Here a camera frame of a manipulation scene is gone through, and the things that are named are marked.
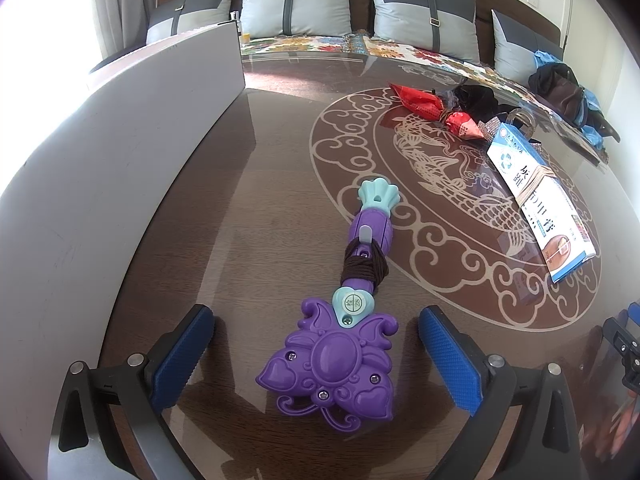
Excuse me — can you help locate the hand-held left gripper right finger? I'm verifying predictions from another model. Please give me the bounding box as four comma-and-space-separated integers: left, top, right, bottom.
419, 305, 583, 480

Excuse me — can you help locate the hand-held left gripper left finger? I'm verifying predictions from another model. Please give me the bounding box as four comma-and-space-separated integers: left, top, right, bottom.
56, 304, 215, 480

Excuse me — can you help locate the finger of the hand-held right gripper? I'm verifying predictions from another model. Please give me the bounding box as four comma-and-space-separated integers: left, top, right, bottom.
602, 300, 640, 391

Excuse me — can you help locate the purple toy wand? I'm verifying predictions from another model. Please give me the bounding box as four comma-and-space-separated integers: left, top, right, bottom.
255, 178, 401, 421

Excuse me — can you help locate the white and blue medicine box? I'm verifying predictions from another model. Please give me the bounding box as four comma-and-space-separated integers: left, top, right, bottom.
486, 132, 598, 283

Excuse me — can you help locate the red and white packet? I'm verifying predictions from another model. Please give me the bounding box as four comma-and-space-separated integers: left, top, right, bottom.
440, 110, 485, 140

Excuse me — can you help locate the black fuzzy scrunchie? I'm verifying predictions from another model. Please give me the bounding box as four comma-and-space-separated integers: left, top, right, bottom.
435, 84, 501, 123

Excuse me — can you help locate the red checkered packet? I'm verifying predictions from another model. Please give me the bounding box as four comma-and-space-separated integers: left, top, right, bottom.
390, 82, 451, 122

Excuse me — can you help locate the wooden desk with glass top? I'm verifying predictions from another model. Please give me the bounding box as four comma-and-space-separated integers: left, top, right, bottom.
95, 45, 640, 480

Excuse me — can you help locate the brown handbag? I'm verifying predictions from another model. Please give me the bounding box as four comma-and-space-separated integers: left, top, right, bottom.
550, 80, 588, 121

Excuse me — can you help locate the black cloth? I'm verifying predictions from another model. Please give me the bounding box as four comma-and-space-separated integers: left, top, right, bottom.
529, 64, 576, 93

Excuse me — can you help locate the dark brown sofa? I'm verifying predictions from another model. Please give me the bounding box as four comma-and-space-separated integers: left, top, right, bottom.
90, 0, 621, 146

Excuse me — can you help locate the brown hair tie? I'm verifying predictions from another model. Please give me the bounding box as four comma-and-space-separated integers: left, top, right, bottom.
339, 239, 390, 293

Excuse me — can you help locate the beige string bundle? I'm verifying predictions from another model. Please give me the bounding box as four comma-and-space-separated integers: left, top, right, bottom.
515, 165, 557, 207

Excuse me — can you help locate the grey two-tone strap pillow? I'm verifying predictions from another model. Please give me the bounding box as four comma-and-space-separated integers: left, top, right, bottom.
492, 9, 566, 78
367, 0, 478, 63
146, 0, 237, 48
240, 0, 357, 38

